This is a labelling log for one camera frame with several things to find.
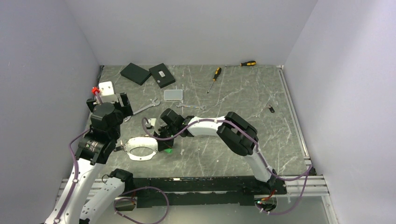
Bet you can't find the white network switch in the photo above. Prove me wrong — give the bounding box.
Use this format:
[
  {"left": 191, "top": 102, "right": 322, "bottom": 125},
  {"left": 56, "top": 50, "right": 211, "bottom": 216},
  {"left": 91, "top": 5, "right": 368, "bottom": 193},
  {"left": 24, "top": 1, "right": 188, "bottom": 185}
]
[{"left": 163, "top": 89, "right": 183, "bottom": 101}]

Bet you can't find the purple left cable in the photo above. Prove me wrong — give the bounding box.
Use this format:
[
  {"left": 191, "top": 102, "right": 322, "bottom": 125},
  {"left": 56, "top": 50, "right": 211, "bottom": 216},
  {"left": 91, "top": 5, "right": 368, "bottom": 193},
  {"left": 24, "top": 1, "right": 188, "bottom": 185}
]
[{"left": 113, "top": 186, "right": 170, "bottom": 224}]

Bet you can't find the large silver wrench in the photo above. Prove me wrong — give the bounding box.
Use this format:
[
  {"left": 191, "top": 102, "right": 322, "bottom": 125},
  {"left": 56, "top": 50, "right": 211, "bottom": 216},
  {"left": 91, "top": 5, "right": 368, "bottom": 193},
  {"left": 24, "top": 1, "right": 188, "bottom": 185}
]
[{"left": 123, "top": 98, "right": 161, "bottom": 122}]

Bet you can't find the orange black screwdriver at wall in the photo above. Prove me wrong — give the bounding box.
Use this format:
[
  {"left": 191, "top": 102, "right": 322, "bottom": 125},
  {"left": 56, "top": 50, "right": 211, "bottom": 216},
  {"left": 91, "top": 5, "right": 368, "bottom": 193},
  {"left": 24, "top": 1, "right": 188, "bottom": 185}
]
[{"left": 225, "top": 60, "right": 256, "bottom": 67}]

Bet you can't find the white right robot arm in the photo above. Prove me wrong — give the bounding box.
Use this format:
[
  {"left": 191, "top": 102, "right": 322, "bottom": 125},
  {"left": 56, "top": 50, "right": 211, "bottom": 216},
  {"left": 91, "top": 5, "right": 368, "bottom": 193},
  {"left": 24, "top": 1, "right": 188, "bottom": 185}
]
[{"left": 154, "top": 108, "right": 286, "bottom": 194}]

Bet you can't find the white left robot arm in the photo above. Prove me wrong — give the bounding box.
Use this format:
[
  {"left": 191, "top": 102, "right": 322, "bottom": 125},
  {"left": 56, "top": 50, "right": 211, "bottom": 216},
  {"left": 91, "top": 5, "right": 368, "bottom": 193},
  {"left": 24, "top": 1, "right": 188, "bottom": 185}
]
[{"left": 45, "top": 92, "right": 135, "bottom": 224}]

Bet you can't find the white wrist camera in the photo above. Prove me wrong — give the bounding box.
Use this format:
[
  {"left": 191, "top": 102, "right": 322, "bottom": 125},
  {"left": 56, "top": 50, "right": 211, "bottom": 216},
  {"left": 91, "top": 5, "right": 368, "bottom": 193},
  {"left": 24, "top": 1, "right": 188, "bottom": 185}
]
[
  {"left": 98, "top": 81, "right": 118, "bottom": 103},
  {"left": 146, "top": 118, "right": 157, "bottom": 129}
]

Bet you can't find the black flat box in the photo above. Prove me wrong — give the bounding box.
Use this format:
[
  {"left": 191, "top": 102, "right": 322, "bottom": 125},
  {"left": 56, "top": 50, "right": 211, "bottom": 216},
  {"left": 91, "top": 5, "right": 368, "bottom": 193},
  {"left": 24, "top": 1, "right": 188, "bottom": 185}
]
[{"left": 120, "top": 63, "right": 151, "bottom": 86}]

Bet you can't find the small silver wrench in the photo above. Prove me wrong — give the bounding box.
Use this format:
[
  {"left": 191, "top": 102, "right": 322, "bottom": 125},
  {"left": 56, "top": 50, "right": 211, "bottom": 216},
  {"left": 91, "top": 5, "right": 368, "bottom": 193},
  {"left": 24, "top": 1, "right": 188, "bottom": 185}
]
[{"left": 176, "top": 102, "right": 207, "bottom": 110}]

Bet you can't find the black box with label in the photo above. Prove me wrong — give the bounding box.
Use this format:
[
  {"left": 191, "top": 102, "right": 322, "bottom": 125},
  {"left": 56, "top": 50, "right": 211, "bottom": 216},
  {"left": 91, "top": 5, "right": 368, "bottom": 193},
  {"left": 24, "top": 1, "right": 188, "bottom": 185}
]
[{"left": 149, "top": 63, "right": 176, "bottom": 89}]

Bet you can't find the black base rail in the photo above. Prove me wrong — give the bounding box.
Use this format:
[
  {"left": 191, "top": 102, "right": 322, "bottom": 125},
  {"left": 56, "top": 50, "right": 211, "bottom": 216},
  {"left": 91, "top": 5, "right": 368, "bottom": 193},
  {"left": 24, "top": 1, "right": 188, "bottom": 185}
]
[{"left": 123, "top": 175, "right": 287, "bottom": 208}]

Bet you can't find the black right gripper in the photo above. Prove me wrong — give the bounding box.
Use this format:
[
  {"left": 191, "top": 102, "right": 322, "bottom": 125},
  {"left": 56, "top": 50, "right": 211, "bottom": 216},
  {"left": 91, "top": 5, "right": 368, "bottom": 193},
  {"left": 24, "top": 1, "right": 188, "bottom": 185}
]
[{"left": 154, "top": 125, "right": 179, "bottom": 151}]

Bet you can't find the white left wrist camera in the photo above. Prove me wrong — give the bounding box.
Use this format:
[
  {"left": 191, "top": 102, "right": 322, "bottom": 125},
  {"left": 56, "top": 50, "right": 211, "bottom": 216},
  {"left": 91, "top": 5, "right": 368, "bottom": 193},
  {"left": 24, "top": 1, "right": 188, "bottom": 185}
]
[{"left": 98, "top": 81, "right": 118, "bottom": 103}]

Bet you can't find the key with green tag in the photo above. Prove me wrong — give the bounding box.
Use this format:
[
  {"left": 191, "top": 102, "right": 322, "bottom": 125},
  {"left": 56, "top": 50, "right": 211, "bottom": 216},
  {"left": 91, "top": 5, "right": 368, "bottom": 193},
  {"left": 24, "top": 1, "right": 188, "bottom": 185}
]
[{"left": 164, "top": 148, "right": 172, "bottom": 154}]

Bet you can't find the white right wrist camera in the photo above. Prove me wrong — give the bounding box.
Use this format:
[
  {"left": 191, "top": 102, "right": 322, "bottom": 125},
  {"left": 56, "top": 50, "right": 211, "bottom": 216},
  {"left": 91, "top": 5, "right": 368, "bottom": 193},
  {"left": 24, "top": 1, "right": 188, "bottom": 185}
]
[{"left": 146, "top": 118, "right": 157, "bottom": 129}]

